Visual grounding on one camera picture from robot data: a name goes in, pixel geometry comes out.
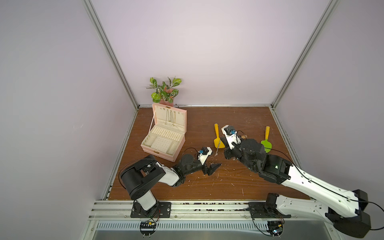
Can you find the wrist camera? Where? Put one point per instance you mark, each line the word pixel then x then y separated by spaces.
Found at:
pixel 231 135
pixel 204 153

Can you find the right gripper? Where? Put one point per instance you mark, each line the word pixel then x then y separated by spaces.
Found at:
pixel 231 151

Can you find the aluminium front rail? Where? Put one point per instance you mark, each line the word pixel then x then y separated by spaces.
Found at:
pixel 210 210

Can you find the pink jewelry box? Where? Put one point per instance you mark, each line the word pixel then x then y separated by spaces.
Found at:
pixel 166 135

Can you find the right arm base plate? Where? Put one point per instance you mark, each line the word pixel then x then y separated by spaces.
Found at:
pixel 262 210

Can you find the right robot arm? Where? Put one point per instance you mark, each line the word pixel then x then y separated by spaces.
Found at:
pixel 342 208

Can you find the green shovel yellow handle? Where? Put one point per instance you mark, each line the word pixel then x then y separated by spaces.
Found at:
pixel 267 145

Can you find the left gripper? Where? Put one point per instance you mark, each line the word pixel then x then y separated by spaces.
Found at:
pixel 209 172

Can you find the yellow toy shovel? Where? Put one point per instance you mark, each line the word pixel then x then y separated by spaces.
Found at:
pixel 217 139

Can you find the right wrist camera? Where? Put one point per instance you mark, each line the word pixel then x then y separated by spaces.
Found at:
pixel 231 135

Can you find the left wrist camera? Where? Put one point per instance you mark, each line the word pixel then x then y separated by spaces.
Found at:
pixel 204 153

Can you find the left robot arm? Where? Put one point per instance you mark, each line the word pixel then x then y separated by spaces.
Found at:
pixel 139 178

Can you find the potted plant pink vase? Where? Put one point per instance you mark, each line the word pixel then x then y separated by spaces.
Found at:
pixel 164 93

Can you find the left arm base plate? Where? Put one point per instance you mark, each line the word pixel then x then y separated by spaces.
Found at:
pixel 159 210

